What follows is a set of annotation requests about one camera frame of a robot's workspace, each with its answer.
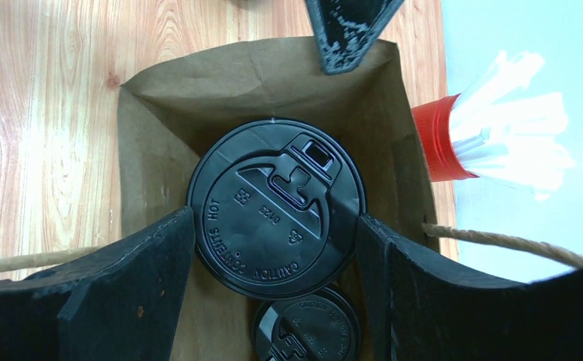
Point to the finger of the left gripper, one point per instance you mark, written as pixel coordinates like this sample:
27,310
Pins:
344,30

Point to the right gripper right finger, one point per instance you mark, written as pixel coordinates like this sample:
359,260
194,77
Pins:
423,306

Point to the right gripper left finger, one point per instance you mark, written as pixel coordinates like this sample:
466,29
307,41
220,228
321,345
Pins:
121,302

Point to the black coffee lid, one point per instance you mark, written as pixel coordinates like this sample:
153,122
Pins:
276,203
323,325

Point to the green paper bag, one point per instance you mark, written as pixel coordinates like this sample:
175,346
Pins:
171,114

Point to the red cup holder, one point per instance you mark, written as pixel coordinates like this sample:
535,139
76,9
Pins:
432,123

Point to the white wrapped straws bundle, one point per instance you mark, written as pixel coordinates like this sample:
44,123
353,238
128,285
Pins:
511,141

